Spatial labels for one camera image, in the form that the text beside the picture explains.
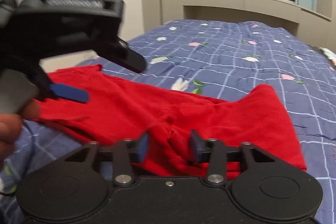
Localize red pants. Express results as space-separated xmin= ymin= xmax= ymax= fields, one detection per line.
xmin=38 ymin=64 xmax=307 ymax=176

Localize person's left hand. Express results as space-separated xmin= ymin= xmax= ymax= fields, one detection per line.
xmin=0 ymin=101 xmax=40 ymax=167

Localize blue checked floral quilt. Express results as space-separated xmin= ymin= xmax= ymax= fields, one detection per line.
xmin=0 ymin=18 xmax=336 ymax=224

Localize floral pillow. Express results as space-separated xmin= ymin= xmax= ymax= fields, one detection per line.
xmin=320 ymin=48 xmax=336 ymax=67

